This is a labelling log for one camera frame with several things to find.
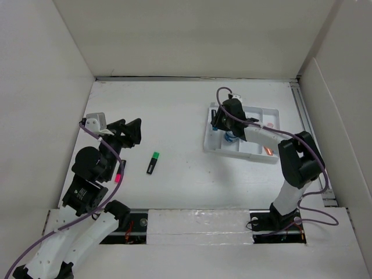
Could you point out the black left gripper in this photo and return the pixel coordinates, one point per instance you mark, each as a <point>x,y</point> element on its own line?
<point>132,131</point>

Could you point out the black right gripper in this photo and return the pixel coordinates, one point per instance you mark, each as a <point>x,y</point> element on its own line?
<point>218,122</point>

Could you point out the black highlighter blue cap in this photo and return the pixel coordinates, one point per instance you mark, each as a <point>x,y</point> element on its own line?
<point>213,119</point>

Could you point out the small blue cleaning gel jar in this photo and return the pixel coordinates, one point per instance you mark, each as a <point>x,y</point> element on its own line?
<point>230,137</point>

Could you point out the black highlighter with barcode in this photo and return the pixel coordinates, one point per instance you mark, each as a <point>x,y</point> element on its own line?
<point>152,163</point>

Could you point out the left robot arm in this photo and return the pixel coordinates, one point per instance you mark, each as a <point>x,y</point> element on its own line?
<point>88,213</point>

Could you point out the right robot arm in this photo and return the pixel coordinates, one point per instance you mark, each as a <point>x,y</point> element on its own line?
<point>300,159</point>

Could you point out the white plastic organizer tray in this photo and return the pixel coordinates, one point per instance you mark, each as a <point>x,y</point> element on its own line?
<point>214,141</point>

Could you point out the black highlighter pink cap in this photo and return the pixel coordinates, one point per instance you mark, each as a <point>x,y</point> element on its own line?
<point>119,174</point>

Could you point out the white foam block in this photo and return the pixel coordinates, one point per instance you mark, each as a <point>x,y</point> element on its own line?
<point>210,227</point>

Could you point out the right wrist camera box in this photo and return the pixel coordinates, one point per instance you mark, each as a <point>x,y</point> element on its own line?
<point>235,96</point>

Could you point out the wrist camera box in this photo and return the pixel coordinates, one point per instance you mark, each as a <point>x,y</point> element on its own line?
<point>235,96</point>
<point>95,122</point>

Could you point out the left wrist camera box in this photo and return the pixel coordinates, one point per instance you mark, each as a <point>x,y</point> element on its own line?
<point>95,122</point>

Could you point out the aluminium rail at back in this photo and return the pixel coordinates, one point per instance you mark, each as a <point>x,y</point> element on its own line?
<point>182,78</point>

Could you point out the aluminium rail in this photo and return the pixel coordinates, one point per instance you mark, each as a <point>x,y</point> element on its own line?
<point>308,137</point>
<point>182,78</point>

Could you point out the aluminium rail right side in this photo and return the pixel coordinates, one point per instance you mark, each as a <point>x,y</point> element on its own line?
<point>308,137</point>

